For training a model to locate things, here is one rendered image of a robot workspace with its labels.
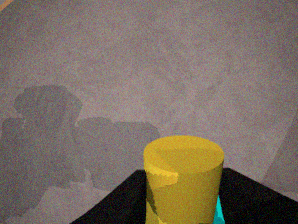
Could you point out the cyan circle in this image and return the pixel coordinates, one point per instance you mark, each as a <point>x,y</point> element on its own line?
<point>218,219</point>

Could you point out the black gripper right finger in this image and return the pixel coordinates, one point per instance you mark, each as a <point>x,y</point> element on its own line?
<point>244,201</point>

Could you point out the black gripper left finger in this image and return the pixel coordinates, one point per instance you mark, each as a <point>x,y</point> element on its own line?
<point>126,204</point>

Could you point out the yellow tall cylinder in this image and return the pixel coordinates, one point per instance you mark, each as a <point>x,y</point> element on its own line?
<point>183,176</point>

